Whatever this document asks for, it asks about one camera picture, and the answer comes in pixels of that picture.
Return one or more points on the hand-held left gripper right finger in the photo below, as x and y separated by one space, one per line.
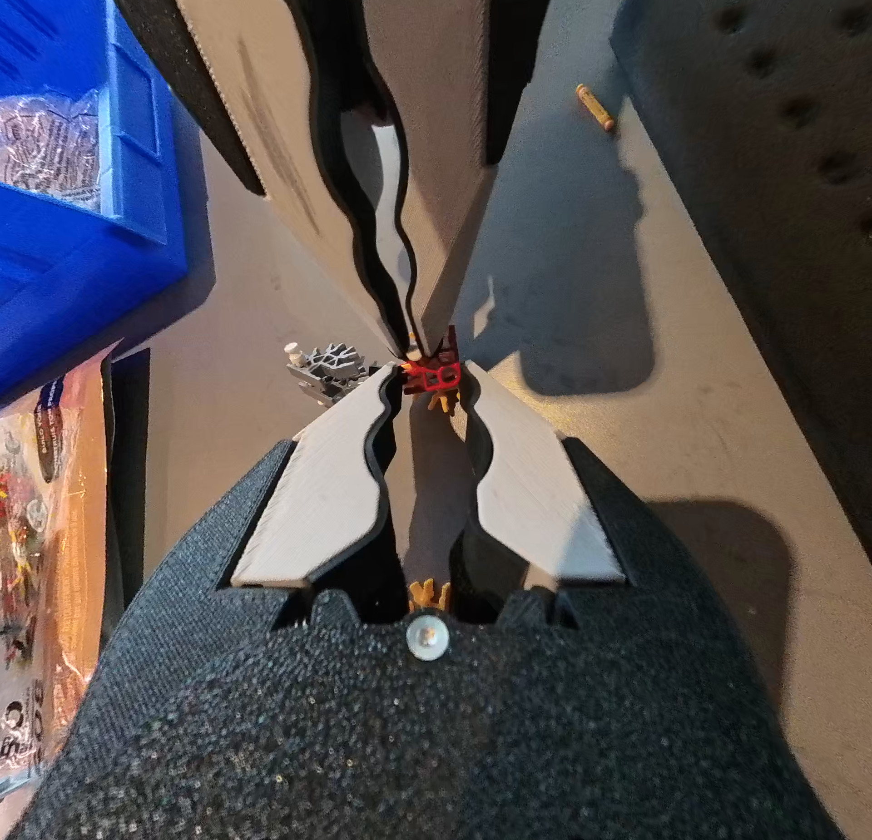
538 499

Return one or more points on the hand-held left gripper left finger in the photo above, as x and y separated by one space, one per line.
320 499

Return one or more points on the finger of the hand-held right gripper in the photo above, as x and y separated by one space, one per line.
266 104
443 104

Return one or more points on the grey toy connector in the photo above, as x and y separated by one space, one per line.
327 367

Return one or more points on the yellow toy connector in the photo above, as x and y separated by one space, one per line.
429 596

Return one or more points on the white toy rod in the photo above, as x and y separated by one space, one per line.
293 353

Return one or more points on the red toy connector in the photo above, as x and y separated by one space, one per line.
436 375

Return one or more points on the clear bag of parts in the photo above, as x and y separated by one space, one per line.
48 145

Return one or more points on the short orange toy rod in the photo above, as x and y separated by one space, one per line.
595 106

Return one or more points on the dark flat folder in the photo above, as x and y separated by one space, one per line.
129 479

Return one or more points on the blue plastic bin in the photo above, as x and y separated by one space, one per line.
82 240

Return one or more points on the orange toy package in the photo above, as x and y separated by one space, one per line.
61 513

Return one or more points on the black dimpled pad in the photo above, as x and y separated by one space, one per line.
763 172

